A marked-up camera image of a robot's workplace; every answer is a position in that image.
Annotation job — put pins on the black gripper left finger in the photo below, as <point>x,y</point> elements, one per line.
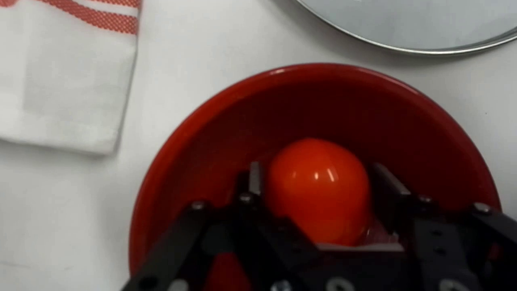
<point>268,248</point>

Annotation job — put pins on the orange toy ball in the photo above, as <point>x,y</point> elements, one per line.
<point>317,188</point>

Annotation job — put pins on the red bowl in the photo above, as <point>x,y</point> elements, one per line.
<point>323,102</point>

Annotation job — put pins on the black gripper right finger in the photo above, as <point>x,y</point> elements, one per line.
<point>430,253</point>

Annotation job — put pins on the white towel with red stripes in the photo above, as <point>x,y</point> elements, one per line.
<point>65,86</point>

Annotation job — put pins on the glass pot lid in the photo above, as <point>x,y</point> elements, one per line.
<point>420,21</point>

